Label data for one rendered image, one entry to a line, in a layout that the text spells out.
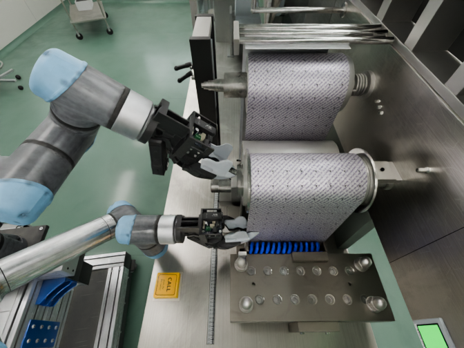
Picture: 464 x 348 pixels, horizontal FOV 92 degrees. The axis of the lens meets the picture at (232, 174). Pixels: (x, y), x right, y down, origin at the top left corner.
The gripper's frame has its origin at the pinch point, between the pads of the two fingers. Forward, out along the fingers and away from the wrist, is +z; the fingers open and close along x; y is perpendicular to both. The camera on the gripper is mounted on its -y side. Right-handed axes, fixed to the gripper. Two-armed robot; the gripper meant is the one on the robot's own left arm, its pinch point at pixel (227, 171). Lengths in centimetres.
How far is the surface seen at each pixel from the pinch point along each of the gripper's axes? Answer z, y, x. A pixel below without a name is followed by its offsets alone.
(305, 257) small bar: 30.3, -3.6, -12.7
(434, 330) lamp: 32.5, 17.7, -29.2
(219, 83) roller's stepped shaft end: -6.9, 4.6, 22.8
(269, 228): 17.8, -4.6, -7.4
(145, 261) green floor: 33, -137, 15
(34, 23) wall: -195, -316, 421
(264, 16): 5, 14, 68
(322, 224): 25.7, 5.8, -7.3
